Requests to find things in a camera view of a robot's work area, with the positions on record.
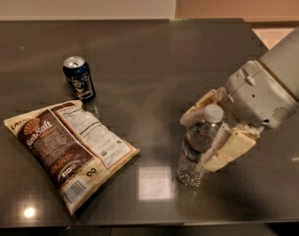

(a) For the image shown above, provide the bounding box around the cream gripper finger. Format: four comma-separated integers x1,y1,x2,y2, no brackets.
196,123,264,173
180,88,224,127

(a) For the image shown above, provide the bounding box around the clear plastic water bottle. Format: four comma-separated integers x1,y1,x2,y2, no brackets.
176,103,223,187

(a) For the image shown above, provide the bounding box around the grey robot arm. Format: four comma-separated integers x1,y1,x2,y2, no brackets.
180,27,299,173

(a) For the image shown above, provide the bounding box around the brown sea salt chip bag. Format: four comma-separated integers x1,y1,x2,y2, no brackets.
4,100,139,213

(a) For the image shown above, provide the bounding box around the dark blue soda can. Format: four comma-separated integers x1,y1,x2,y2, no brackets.
63,56,95,103

